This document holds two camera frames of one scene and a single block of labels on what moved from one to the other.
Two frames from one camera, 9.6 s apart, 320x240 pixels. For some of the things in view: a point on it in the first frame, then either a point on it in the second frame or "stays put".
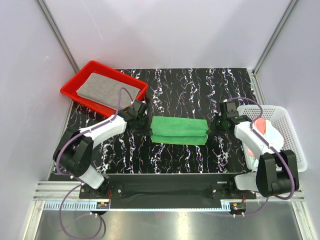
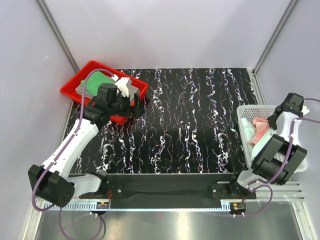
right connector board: [238, 206] stays put
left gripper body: [143, 127] → [121, 107]
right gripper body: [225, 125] → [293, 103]
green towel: [180, 130] → [94, 81]
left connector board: [102, 205] stays put
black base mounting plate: [167, 191] stays put
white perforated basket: [279, 115] stays put
